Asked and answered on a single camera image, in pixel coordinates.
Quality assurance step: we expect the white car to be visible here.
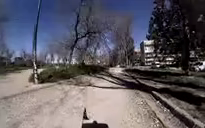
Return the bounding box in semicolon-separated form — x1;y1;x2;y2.
191;59;205;73

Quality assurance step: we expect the robot's own part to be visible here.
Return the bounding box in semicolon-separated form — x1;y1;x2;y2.
81;107;110;128

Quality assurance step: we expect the group of bare trees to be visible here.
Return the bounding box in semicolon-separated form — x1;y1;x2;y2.
44;0;138;68

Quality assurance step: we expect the green grass patch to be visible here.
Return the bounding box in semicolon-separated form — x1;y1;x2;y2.
28;63;107;84

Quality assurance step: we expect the pale sandy dirt path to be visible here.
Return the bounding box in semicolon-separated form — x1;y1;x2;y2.
0;66;191;128

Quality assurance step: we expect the pale multi-storey building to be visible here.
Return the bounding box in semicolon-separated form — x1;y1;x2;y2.
139;39;186;68

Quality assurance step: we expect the grey stone kerb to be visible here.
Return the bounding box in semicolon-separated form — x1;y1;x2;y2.
149;89;205;128

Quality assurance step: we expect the shaded grass strip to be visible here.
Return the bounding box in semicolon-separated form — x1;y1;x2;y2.
124;65;205;128

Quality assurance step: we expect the tall dark evergreen tree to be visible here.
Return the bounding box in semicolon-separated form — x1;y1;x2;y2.
146;0;205;73

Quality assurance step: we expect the thin leaning pole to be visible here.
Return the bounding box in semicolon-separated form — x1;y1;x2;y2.
31;0;44;85

